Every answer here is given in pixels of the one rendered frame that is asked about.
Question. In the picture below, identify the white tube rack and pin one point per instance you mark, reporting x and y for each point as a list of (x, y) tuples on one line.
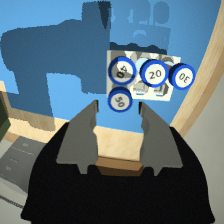
[(150, 95)]

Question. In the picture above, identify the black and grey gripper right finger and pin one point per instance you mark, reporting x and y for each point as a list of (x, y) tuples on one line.
[(170, 156)]

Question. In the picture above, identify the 50 ml water tube with dark blue cap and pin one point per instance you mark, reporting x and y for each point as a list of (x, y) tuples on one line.
[(120, 98)]

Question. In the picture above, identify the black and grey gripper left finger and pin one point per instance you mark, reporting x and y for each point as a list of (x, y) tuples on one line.
[(71, 149)]

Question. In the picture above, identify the blue tube cap with white number dot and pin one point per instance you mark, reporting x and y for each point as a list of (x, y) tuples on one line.
[(122, 70)]

